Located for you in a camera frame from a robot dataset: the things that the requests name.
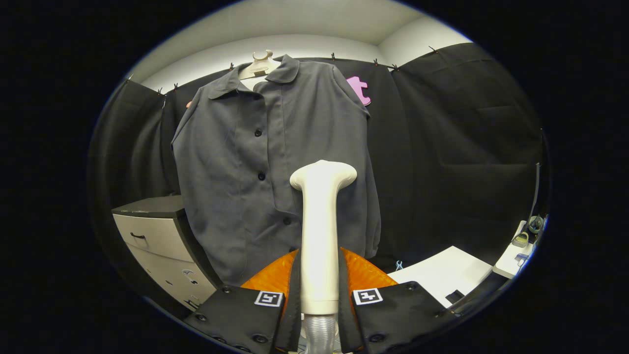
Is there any white low table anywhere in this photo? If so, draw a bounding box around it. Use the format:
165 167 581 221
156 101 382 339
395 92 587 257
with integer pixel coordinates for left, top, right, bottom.
387 246 493 309

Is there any white garment steamer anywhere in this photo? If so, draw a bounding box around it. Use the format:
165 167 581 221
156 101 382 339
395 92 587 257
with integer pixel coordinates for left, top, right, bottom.
289 160 358 354

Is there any grey drawer cabinet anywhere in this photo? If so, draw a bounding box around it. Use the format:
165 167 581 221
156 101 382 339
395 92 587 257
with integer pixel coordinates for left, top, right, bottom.
112 195 224 311

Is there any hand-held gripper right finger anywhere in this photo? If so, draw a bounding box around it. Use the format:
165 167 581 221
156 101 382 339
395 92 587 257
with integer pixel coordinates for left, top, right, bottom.
338 247 451 354

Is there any black backdrop cloth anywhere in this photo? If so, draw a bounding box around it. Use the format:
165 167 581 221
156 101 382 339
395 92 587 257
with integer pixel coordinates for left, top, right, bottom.
88 42 548 305

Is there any cream clothes hanger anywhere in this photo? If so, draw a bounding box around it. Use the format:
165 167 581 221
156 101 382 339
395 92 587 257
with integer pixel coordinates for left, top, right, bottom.
238 49 281 79

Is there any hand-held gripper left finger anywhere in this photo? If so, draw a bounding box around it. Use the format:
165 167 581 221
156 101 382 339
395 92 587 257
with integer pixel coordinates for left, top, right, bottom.
183 248 303 354

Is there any grey button shirt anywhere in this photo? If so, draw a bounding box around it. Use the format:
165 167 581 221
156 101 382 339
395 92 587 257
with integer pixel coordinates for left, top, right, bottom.
171 54 381 287

